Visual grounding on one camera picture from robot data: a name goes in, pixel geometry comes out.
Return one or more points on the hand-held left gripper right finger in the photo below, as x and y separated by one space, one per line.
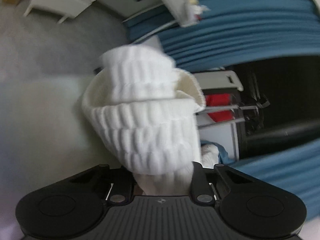
199 178

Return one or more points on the row of cosmetic bottles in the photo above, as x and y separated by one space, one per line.
195 2

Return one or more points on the white plastic panel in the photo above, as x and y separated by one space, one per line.
217 81

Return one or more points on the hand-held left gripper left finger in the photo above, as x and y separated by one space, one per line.
122 183

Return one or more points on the white dressing table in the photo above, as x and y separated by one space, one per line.
172 2

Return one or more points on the white ribbed sock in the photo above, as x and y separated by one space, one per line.
150 120

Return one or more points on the metal clothes stand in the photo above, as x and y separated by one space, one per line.
240 107

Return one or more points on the blue curtain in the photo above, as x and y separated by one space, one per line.
280 175
237 30

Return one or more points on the white crumpled sheet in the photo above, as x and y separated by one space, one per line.
208 155

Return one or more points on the dark-framed window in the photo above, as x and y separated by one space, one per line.
282 100

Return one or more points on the red box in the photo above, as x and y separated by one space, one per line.
220 105

